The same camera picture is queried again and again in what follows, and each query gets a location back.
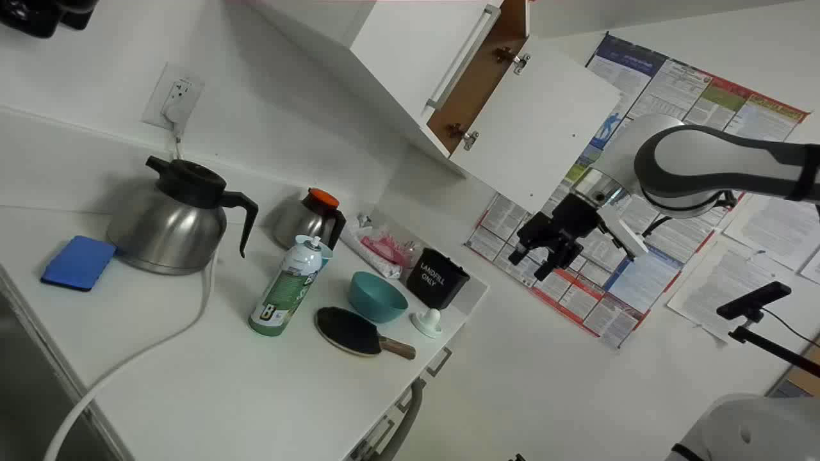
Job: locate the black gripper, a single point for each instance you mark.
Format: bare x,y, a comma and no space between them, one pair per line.
567,224

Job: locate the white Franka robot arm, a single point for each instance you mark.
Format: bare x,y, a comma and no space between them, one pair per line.
726,161

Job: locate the white open cabinet door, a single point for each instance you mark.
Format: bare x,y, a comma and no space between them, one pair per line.
540,128

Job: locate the black square container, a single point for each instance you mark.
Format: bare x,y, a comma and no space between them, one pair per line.
436,280

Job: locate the small white knob object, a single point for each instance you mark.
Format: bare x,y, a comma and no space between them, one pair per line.
426,321

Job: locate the clear bag pink packets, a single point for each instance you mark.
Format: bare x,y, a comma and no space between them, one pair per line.
389,247

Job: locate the teal bowl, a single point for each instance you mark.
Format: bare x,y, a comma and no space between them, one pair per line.
375,297

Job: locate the black table tennis paddle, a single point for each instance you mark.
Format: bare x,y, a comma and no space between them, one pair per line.
350,332

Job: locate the small steel carafe orange lid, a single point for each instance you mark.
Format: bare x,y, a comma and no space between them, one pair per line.
303,224

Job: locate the green spray bottle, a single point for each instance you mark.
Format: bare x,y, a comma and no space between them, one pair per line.
286,291

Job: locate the large steel carafe black lid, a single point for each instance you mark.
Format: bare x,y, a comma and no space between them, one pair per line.
170,232

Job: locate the blue sponge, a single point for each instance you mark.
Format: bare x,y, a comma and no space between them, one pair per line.
77,262

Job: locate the stainless steel sink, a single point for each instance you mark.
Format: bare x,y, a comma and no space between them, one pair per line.
26,392

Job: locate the black appliance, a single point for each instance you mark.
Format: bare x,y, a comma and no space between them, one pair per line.
35,14

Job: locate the colourful printed wall poster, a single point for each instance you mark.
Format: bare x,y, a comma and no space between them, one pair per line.
674,104

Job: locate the black camera on stand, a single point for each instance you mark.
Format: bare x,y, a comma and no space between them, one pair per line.
753,300

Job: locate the white wall cabinet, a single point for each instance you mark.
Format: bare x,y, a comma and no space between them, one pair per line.
401,41

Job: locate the white wall outlet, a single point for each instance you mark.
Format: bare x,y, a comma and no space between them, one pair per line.
163,91

